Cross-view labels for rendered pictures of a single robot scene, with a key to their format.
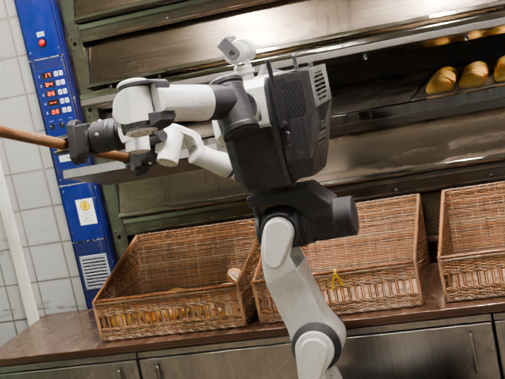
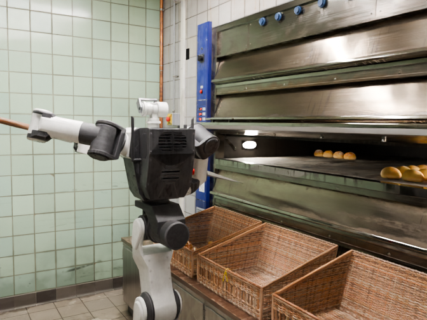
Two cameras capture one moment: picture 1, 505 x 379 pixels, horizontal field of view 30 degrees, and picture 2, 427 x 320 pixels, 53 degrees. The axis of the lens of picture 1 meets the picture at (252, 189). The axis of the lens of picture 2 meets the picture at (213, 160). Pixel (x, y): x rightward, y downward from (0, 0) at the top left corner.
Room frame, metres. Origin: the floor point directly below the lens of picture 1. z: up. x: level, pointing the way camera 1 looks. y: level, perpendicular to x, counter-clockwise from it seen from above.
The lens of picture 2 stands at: (1.43, -1.48, 1.43)
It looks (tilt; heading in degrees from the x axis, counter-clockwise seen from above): 5 degrees down; 42
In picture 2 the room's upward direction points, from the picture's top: 1 degrees clockwise
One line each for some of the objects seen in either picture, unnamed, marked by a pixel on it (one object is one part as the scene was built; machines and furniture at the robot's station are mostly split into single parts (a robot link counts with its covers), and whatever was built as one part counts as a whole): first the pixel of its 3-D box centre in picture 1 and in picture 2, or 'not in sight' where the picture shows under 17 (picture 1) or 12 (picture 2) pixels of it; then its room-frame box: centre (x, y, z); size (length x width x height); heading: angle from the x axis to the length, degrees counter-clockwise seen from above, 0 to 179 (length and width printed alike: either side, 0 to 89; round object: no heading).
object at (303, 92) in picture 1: (275, 122); (158, 159); (2.63, -0.10, 1.27); 0.34 x 0.30 x 0.36; 161
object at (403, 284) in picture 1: (343, 256); (264, 264); (3.20, -0.26, 0.72); 0.56 x 0.49 x 0.28; 74
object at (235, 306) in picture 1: (186, 277); (204, 237); (3.37, 0.30, 0.72); 0.56 x 0.49 x 0.28; 72
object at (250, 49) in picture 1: (240, 56); (154, 112); (2.66, -0.04, 1.47); 0.10 x 0.07 x 0.09; 161
